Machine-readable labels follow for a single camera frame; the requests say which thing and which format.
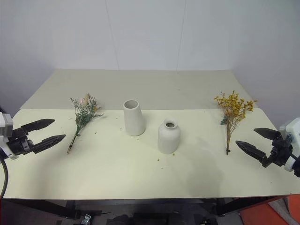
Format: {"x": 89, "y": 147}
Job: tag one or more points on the tall white tapered vase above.
{"x": 133, "y": 117}

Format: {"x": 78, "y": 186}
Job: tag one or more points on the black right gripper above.
{"x": 279, "y": 152}

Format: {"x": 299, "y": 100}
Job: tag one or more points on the yellow dried flower bunch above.
{"x": 234, "y": 110}

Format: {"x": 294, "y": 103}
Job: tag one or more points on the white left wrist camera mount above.
{"x": 5, "y": 131}

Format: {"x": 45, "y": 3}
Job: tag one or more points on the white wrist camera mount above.
{"x": 290, "y": 133}
{"x": 5, "y": 131}

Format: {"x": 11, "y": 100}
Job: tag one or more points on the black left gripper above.
{"x": 16, "y": 144}

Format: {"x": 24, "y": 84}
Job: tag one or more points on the black table frame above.
{"x": 47, "y": 207}

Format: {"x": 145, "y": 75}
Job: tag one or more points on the white bottle-shaped vase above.
{"x": 168, "y": 138}

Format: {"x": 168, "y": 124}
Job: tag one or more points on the orange floor mat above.
{"x": 279, "y": 212}

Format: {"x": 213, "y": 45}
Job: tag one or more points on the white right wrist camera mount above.
{"x": 290, "y": 133}

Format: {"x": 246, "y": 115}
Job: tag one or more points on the green and pink flower bunch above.
{"x": 84, "y": 112}

